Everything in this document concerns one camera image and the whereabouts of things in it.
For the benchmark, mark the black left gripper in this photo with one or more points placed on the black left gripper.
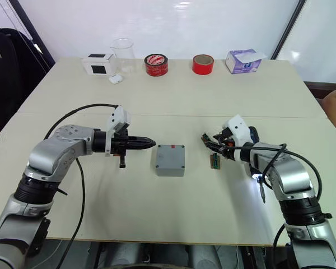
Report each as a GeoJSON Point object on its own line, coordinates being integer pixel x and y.
{"type": "Point", "coordinates": [120, 143]}

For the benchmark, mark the plain red tape roll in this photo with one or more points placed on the plain red tape roll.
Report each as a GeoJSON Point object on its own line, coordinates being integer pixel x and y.
{"type": "Point", "coordinates": [203, 65]}

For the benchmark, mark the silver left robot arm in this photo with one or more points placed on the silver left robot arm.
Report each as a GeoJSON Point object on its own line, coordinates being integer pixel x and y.
{"type": "Point", "coordinates": [50, 157]}

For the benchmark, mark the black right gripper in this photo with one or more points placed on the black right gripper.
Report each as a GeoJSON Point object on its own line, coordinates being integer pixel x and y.
{"type": "Point", "coordinates": [226, 144]}

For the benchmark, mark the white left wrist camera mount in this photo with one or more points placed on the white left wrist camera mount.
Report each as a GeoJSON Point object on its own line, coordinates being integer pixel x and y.
{"type": "Point", "coordinates": [120, 116]}

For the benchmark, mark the white cube with black squares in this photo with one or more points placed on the white cube with black squares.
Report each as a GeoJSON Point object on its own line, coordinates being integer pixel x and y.
{"type": "Point", "coordinates": [97, 65]}

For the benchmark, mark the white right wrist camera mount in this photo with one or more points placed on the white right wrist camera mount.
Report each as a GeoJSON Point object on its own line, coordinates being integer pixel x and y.
{"type": "Point", "coordinates": [238, 127]}

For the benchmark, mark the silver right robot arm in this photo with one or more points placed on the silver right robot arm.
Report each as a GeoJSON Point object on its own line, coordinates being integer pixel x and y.
{"type": "Point", "coordinates": [291, 173]}

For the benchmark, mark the grey plastic junction box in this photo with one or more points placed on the grey plastic junction box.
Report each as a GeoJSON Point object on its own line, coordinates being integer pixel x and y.
{"type": "Point", "coordinates": [170, 159]}

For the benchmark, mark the purple tissue box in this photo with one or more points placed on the purple tissue box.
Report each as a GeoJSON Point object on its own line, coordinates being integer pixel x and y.
{"type": "Point", "coordinates": [242, 63]}

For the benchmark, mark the clear glass beaker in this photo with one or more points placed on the clear glass beaker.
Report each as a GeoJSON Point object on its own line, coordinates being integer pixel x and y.
{"type": "Point", "coordinates": [122, 54]}

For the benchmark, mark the red printed tape roll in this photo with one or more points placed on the red printed tape roll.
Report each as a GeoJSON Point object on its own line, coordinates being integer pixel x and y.
{"type": "Point", "coordinates": [156, 65]}

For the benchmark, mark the white earbuds case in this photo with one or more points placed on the white earbuds case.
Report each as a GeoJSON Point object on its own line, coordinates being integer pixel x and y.
{"type": "Point", "coordinates": [115, 78]}

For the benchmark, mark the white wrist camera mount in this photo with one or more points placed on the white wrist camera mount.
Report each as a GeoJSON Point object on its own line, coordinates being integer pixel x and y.
{"type": "Point", "coordinates": [120, 116]}
{"type": "Point", "coordinates": [238, 127]}

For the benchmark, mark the small green circuit board piece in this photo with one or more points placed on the small green circuit board piece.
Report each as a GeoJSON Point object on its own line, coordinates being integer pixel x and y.
{"type": "Point", "coordinates": [205, 138]}

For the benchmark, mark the dark diagonal frame bar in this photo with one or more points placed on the dark diagonal frame bar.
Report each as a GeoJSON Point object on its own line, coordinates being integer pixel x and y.
{"type": "Point", "coordinates": [288, 28]}
{"type": "Point", "coordinates": [33, 30]}

